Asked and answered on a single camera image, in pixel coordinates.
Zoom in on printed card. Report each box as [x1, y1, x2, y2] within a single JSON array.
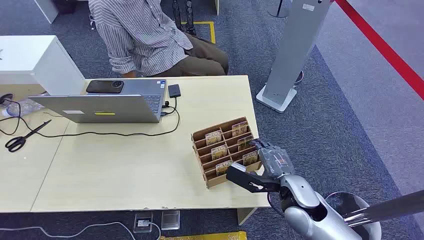
[[215, 159, 234, 177], [242, 150, 259, 167], [236, 134, 255, 152], [204, 129, 223, 147], [210, 144, 229, 162], [231, 121, 249, 138]]

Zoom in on chrome stanchion post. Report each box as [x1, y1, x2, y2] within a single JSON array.
[[325, 189, 424, 240]]

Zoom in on wooden card holder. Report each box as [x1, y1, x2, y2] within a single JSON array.
[[191, 116, 265, 189]]

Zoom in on black cable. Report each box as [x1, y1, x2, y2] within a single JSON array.
[[0, 96, 181, 139]]

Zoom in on yellow packaging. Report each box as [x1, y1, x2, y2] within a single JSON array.
[[160, 230, 248, 240]]

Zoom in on metal floor plate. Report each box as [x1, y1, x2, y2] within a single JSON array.
[[160, 209, 181, 231]]

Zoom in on floor socket box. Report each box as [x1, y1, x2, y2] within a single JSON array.
[[133, 211, 155, 234]]

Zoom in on clear plastic bottle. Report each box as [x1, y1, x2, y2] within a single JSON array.
[[0, 99, 46, 118]]

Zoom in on black scissors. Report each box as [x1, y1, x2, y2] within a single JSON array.
[[4, 119, 53, 154]]

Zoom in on white furniture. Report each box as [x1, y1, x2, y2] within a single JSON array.
[[33, 0, 61, 25]]

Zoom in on person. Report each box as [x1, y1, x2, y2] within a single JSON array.
[[88, 0, 230, 79]]

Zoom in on white floor cable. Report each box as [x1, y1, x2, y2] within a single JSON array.
[[0, 220, 162, 240]]

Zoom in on black smartphone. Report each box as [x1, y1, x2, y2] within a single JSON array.
[[85, 79, 125, 95]]

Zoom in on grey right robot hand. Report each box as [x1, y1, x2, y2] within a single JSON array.
[[249, 139, 296, 180]]

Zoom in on black external drive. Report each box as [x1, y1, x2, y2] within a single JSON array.
[[167, 83, 182, 99]]

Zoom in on grey standing kiosk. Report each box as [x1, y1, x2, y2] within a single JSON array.
[[255, 0, 332, 115]]

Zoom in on silver laptop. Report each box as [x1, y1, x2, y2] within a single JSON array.
[[28, 78, 168, 124]]

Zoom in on round stand base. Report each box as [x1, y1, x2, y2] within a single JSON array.
[[267, 0, 291, 19]]

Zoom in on black round object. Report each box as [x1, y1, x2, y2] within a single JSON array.
[[0, 93, 15, 109]]

